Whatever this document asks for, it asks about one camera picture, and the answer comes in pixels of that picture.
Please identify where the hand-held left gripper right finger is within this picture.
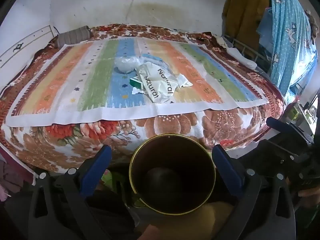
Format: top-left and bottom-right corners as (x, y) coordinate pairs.
(211, 144), (297, 240)

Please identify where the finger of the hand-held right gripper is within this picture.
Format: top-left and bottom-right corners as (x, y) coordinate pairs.
(266, 117), (313, 144)

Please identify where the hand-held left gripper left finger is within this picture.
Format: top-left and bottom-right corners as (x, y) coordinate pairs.
(28, 145), (130, 240)

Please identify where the dark trash bin gold rim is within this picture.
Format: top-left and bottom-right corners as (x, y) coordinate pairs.
(129, 134), (216, 215)

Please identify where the green box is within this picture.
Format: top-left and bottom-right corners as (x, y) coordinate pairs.
(129, 76), (143, 88)

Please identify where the white printed plastic bag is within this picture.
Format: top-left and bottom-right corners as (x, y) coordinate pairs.
(136, 62), (182, 103)

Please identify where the clear plastic bag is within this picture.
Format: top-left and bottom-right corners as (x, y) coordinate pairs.
(114, 56), (142, 74)

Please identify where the blue face mask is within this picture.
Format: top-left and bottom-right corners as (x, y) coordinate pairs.
(141, 54), (173, 68)

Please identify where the person's right hand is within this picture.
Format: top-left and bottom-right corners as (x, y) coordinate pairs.
(297, 189), (320, 208)

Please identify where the green cartoon floor mat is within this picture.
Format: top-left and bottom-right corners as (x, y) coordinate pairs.
(101, 169), (132, 195)

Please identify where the green yellow packet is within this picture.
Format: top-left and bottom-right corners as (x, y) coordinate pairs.
(287, 104), (300, 120)

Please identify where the mustard brown cloth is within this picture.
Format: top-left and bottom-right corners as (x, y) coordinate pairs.
(195, 201), (237, 240)

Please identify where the floral bed blanket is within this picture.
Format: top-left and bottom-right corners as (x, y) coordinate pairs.
(0, 24), (287, 180)

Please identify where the white cloth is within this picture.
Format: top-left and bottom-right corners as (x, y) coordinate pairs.
(226, 47), (258, 69)

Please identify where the metal rack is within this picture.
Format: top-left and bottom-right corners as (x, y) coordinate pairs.
(224, 34), (272, 73)

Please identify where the blue printed cloth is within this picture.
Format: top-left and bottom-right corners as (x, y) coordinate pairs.
(257, 0), (319, 103)

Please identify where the maroon cloth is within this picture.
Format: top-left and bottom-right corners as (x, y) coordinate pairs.
(0, 145), (35, 200)

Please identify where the striped colourful mat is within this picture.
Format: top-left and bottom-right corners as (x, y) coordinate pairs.
(5, 37), (269, 127)

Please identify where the mustard hanging garment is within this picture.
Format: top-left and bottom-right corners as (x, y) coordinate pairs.
(222, 0), (270, 45)

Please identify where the grey striped pillow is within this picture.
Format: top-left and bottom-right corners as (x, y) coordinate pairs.
(55, 26), (91, 48)

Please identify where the white headboard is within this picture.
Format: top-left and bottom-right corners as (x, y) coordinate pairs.
(0, 25), (59, 85)

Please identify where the white cable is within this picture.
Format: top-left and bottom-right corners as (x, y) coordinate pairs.
(124, 0), (133, 26)

